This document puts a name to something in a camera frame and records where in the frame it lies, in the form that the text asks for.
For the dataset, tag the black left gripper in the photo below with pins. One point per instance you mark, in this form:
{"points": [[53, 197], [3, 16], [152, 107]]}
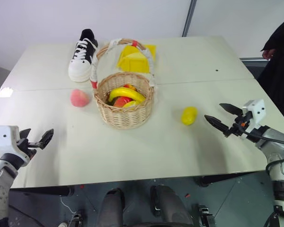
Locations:
{"points": [[27, 149]]}

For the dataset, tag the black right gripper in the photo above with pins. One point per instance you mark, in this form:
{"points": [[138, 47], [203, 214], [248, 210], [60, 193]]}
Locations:
{"points": [[241, 125]]}

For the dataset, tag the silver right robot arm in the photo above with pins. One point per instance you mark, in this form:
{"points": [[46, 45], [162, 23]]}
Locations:
{"points": [[280, 151]]}

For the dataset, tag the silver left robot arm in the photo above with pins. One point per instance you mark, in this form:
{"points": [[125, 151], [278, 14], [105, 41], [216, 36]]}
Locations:
{"points": [[1, 179]]}

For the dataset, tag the orange red fruit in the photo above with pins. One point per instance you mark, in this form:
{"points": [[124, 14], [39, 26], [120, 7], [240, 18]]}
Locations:
{"points": [[130, 87]]}

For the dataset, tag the bystander bare hand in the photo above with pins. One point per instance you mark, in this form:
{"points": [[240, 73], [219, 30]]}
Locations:
{"points": [[268, 54]]}

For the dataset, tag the yellow lemon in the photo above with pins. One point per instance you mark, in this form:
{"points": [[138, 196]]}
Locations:
{"points": [[189, 116]]}

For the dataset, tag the pink peach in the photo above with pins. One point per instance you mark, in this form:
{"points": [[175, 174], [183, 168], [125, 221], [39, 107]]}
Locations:
{"points": [[79, 98]]}

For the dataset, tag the black and white sneaker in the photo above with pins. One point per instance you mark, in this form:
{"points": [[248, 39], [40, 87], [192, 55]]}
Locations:
{"points": [[81, 63]]}

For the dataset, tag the red apple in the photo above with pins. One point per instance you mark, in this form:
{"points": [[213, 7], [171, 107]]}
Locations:
{"points": [[119, 102]]}

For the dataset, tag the person in black clothing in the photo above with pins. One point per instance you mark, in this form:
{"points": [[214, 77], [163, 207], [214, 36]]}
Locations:
{"points": [[282, 47]]}

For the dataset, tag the small yellow banana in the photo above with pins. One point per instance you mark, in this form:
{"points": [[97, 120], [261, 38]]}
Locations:
{"points": [[132, 104]]}

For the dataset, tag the large yellow banana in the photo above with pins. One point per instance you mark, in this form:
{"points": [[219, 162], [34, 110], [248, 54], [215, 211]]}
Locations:
{"points": [[129, 92]]}

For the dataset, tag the yellow cloth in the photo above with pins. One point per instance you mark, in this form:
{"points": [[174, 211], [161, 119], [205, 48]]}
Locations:
{"points": [[135, 63]]}

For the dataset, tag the dark rounded robot leg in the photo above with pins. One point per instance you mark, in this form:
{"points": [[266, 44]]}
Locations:
{"points": [[170, 208], [112, 208]]}

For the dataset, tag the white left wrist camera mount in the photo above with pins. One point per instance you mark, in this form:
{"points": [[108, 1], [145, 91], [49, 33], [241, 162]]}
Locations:
{"points": [[4, 138]]}

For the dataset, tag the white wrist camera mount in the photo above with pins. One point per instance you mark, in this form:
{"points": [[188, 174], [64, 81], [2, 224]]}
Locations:
{"points": [[256, 111], [4, 138]]}

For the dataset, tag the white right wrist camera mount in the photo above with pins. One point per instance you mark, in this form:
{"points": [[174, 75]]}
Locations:
{"points": [[256, 111]]}

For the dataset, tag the black table frame bar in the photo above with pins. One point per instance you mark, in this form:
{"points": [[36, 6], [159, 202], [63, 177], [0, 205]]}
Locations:
{"points": [[42, 191]]}

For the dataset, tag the black metal floor bracket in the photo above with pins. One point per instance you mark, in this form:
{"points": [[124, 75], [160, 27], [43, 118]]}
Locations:
{"points": [[206, 216], [73, 221]]}

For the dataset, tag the grey vertical post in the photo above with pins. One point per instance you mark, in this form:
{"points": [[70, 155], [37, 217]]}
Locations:
{"points": [[189, 17]]}

